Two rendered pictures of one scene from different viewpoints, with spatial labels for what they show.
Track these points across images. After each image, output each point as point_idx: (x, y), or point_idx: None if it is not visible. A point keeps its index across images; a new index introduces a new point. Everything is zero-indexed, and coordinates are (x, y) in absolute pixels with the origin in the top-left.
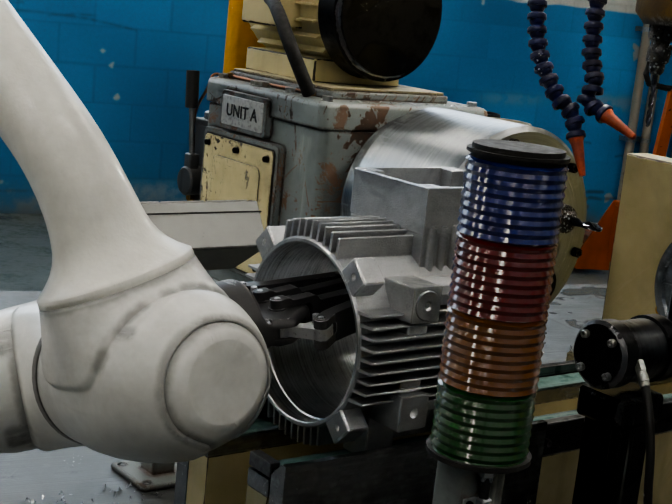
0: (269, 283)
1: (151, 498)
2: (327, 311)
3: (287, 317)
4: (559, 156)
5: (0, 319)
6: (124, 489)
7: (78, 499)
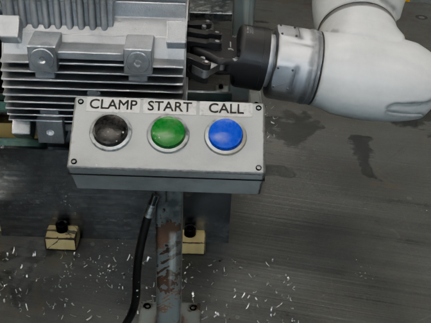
0: (189, 54)
1: (199, 297)
2: (195, 23)
3: (220, 31)
4: None
5: (410, 41)
6: (211, 316)
7: (256, 314)
